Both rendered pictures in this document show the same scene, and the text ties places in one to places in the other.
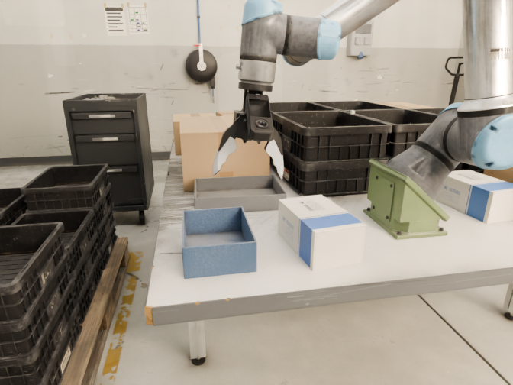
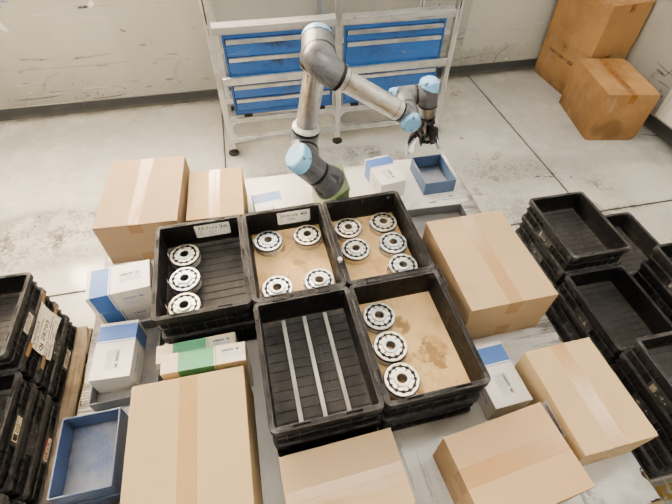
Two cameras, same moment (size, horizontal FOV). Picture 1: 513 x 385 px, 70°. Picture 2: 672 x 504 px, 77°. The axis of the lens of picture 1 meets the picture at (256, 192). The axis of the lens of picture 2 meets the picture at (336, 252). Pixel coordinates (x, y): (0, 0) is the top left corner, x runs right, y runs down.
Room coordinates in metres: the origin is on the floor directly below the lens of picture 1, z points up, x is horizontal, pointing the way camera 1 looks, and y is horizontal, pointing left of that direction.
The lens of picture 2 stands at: (2.33, -0.42, 2.01)
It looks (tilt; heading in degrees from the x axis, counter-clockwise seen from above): 49 degrees down; 178
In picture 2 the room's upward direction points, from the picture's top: 1 degrees clockwise
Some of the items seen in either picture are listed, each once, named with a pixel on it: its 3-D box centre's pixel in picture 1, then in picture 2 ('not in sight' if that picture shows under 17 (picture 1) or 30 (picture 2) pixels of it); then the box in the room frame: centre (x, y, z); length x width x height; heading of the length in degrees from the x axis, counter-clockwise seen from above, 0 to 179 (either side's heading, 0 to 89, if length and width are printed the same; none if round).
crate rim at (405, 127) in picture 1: (401, 118); (290, 249); (1.37, -0.54, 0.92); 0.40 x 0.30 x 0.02; 12
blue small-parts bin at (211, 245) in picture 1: (216, 238); (432, 174); (0.74, 0.09, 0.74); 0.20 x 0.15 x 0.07; 11
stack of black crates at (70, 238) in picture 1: (51, 266); (602, 324); (1.33, 0.86, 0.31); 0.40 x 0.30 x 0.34; 11
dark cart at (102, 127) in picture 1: (117, 157); not in sight; (2.67, 1.05, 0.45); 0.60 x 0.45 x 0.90; 11
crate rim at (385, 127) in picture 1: (325, 121); (374, 234); (1.31, -0.25, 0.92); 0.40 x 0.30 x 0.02; 12
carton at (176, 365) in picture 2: not in sight; (205, 362); (1.75, -0.78, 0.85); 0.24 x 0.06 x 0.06; 100
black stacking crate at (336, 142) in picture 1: (324, 135); (373, 244); (1.31, -0.25, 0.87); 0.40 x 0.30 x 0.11; 12
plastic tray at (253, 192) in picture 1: (237, 192); (438, 226); (1.08, 0.06, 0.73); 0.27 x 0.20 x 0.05; 98
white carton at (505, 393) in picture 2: not in sight; (493, 379); (1.77, 0.10, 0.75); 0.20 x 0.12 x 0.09; 13
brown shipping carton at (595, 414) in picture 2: (195, 132); (575, 401); (1.86, 0.31, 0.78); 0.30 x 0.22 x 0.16; 12
